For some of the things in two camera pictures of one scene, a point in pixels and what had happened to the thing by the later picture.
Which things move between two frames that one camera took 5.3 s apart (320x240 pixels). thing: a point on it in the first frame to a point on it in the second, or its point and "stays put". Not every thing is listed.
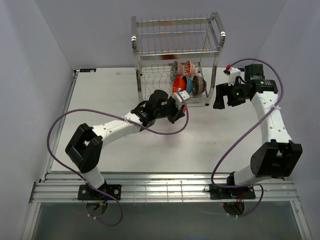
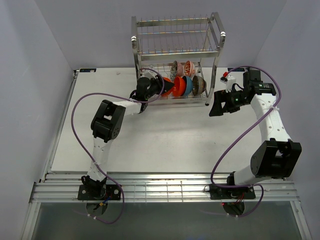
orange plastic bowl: [179, 82] stays put
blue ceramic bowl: [189, 84] stays put
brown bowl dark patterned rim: [199, 85] stays put
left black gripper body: [173, 112] to [155, 88]
